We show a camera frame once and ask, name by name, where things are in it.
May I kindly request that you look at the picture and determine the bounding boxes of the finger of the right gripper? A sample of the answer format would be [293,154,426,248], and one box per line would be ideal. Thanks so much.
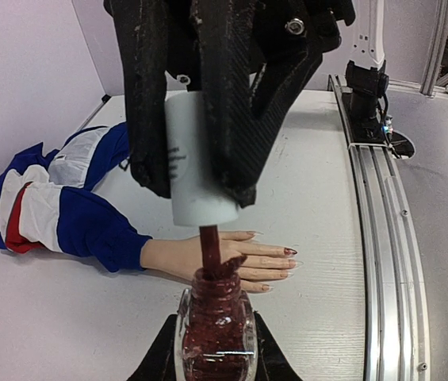
[103,0,201,198]
[191,1,343,208]

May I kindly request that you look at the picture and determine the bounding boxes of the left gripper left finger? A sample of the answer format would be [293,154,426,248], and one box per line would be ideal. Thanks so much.
[128,314,178,381]

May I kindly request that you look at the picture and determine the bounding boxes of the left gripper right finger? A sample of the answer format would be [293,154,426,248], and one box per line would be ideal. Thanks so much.
[254,311,299,381]

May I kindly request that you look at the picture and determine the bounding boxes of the red nail polish bottle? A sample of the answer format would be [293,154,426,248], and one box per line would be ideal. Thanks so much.
[174,269,258,380]

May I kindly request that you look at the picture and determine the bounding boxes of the white nail polish cap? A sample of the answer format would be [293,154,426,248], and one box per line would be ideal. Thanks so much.
[165,91,239,228]

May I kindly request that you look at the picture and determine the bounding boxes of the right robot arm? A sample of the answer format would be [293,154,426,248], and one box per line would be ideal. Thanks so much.
[104,1,389,207]

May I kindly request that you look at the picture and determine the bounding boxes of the mannequin hand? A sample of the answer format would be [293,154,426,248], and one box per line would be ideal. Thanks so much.
[140,231,299,293]

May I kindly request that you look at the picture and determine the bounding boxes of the blue white red jacket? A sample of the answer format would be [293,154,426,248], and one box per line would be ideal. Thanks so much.
[0,122,151,272]

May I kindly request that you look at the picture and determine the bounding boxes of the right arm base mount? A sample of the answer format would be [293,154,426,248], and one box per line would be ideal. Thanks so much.
[345,60,415,159]

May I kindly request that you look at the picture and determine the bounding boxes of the aluminium front rail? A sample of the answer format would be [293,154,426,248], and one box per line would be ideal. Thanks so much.
[327,75,431,380]

